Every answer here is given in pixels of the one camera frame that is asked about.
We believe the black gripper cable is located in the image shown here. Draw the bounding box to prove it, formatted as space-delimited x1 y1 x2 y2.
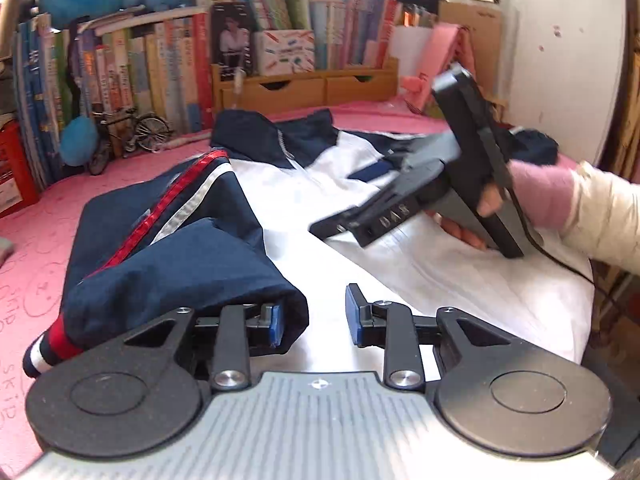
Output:
509 185 622 322

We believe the miniature bicycle model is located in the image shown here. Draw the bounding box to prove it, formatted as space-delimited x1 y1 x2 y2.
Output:
87 105 174 177

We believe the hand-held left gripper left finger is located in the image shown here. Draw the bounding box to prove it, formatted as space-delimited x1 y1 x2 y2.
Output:
125 303 287 394

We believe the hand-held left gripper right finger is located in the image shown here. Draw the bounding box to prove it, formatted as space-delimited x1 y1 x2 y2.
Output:
345 283 513 394

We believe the wooden drawer organizer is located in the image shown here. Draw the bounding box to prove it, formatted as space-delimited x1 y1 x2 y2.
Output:
212 57 401 112

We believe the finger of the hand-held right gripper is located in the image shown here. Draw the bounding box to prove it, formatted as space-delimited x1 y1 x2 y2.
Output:
308 179 407 242

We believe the brown cardboard box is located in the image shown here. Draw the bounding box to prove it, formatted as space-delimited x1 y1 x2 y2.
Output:
437 0 504 102

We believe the pink triangular toy playset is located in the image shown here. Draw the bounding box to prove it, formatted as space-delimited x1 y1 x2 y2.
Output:
400 25 482 117

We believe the person's right forearm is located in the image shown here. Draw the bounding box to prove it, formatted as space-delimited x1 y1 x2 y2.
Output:
507 159 640 272

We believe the round blue plush ball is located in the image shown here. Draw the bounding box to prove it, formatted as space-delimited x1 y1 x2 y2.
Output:
60 116 99 167

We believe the person's right hand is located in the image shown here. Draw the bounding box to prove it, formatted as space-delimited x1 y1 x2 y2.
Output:
426 183 517 253

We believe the white printed cardboard box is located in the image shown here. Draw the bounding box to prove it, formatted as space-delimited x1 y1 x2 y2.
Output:
252 29 317 77

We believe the black smartphone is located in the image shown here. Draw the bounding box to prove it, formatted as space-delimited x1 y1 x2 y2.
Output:
210 2 257 82

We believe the row of books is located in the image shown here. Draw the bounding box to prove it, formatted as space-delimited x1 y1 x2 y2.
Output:
12 0 437 192

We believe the navy and white jacket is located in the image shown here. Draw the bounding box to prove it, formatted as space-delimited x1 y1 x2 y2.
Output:
22 107 597 382

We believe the red plastic crate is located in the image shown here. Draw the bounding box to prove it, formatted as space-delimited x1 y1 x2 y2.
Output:
0 122 42 219

